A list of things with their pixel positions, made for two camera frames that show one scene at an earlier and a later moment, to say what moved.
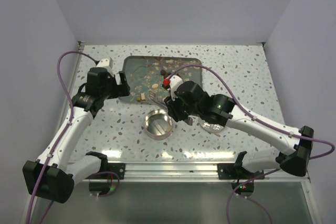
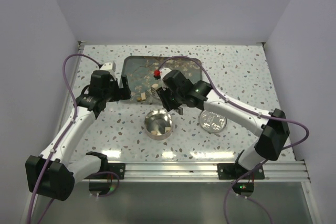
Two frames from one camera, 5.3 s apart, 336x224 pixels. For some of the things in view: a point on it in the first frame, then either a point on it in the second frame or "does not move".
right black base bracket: x=236 y=171 does not move
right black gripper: x=173 y=109 -> x=167 y=103
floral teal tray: x=143 y=75 does not move
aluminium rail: x=195 y=172 does not move
